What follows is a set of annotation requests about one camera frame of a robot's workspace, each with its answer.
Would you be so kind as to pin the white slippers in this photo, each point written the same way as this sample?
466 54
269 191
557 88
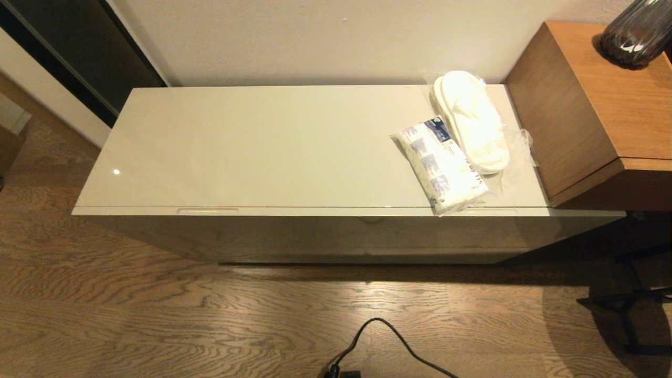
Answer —
472 121

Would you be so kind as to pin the dark sliding door panel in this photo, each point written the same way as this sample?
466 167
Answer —
79 42

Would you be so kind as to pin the glossy white low cabinet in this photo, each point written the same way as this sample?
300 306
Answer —
273 147

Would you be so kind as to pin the light grey box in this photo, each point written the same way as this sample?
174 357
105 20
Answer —
11 115

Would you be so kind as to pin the black metal frame legs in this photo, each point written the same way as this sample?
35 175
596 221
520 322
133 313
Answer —
625 310

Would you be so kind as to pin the white blue printed plastic packet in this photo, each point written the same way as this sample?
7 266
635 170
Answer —
441 168

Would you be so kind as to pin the brown wooden side cabinet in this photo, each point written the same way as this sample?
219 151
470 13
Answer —
577 115

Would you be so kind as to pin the dark ribbed glass vase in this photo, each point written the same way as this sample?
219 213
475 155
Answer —
635 37

